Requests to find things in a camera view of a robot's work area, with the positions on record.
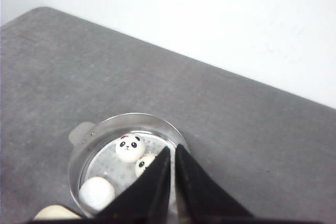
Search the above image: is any panda bun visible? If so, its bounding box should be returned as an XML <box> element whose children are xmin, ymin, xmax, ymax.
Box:
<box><xmin>79</xmin><ymin>177</ymin><xmax>115</xmax><ymax>211</ymax></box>
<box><xmin>115</xmin><ymin>134</ymin><xmax>146</xmax><ymax>163</ymax></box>
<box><xmin>33</xmin><ymin>205</ymin><xmax>82</xmax><ymax>220</ymax></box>
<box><xmin>134</xmin><ymin>153</ymin><xmax>157</xmax><ymax>178</ymax></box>

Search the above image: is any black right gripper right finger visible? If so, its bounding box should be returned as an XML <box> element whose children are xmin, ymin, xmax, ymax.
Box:
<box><xmin>175</xmin><ymin>144</ymin><xmax>254</xmax><ymax>218</ymax></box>

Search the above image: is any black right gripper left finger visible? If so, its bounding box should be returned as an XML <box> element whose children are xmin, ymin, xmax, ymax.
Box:
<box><xmin>98</xmin><ymin>147</ymin><xmax>171</xmax><ymax>219</ymax></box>

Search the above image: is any stainless steel steamer pot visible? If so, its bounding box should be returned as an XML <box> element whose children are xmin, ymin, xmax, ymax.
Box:
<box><xmin>68</xmin><ymin>113</ymin><xmax>188</xmax><ymax>217</ymax></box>

